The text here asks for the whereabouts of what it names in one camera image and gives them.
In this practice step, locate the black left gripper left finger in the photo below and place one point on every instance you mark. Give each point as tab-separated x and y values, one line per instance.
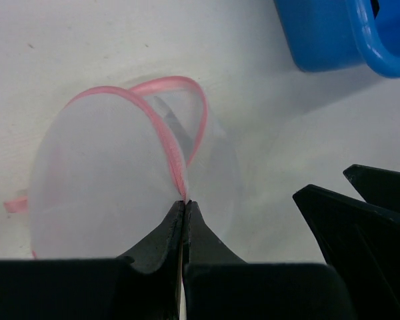
141	283

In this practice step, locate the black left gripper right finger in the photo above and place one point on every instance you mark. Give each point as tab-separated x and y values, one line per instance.
220	285

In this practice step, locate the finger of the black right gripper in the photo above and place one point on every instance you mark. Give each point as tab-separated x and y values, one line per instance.
362	243
376	186

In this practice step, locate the blue plastic bin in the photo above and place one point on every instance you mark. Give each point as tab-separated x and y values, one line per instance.
331	35

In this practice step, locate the white pink mesh laundry bag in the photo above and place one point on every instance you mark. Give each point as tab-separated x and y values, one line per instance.
113	162

